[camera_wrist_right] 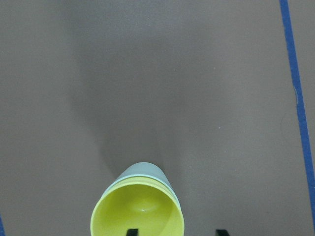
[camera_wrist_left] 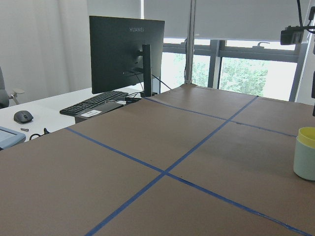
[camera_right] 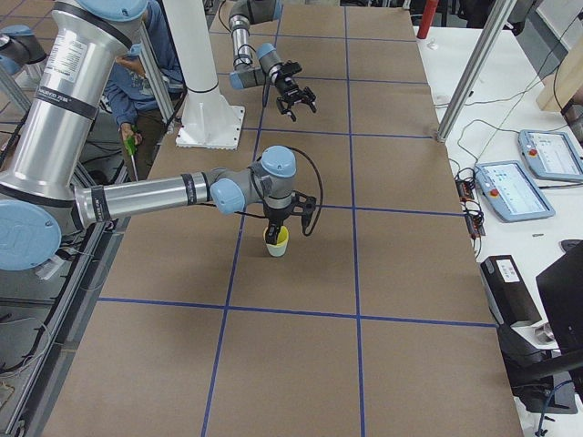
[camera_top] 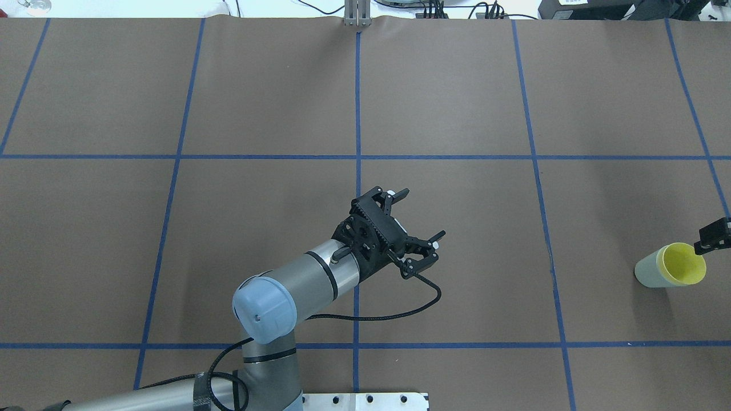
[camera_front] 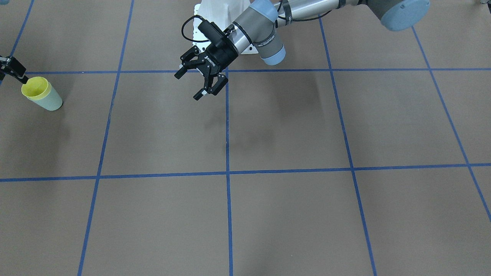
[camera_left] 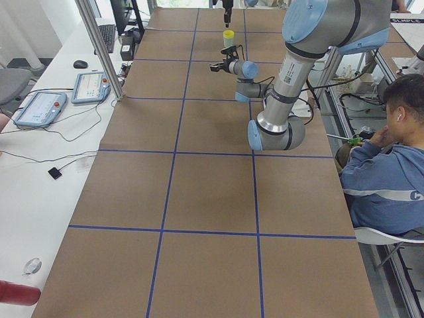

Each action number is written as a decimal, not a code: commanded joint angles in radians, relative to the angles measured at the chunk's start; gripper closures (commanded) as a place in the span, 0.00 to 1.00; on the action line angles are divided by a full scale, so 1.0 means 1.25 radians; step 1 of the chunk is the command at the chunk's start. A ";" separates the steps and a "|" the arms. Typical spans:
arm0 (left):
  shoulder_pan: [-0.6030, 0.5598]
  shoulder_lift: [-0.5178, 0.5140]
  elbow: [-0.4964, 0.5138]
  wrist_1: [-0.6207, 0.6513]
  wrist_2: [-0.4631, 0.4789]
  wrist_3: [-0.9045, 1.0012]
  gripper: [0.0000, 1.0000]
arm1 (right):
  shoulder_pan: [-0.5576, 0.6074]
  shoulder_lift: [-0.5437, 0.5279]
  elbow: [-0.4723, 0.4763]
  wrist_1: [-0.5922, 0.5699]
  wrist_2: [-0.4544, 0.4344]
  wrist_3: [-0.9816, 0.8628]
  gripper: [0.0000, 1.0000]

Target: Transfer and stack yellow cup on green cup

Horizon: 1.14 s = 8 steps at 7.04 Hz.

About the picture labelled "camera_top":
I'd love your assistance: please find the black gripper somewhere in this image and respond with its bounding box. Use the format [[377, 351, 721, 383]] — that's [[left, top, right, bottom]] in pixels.
[[350, 186, 446, 279]]

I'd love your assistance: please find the yellow plastic cup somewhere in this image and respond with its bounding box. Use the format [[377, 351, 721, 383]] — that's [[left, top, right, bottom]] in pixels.
[[656, 243, 707, 287]]

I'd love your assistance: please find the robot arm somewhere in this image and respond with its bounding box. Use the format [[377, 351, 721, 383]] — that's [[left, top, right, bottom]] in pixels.
[[37, 186, 447, 410]]

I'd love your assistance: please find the green plastic cup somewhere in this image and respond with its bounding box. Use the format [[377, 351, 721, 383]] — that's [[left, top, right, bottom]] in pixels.
[[634, 247, 674, 288]]

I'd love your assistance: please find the brown paper table cover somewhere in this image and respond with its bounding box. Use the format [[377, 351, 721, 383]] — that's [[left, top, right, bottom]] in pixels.
[[2, 15, 729, 410]]

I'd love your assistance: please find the black box on table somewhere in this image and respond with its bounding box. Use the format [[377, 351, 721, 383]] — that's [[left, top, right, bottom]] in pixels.
[[538, 1, 634, 21]]

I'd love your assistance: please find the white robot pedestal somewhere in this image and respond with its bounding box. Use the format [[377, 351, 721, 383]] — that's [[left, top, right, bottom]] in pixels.
[[301, 392, 430, 410]]

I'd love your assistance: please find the aluminium frame post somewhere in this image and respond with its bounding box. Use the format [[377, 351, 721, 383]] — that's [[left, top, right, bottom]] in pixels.
[[344, 0, 372, 27]]

